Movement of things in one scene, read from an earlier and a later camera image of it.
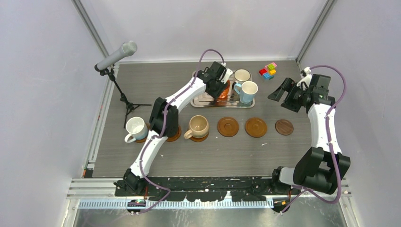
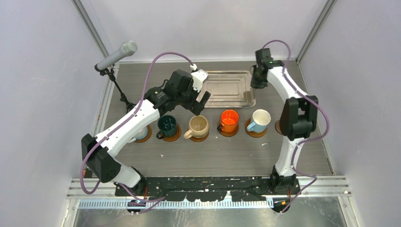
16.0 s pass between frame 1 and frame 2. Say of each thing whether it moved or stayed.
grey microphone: stayed
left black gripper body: moved
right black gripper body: moved
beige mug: stayed
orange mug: moved
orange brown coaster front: stayed
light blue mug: moved
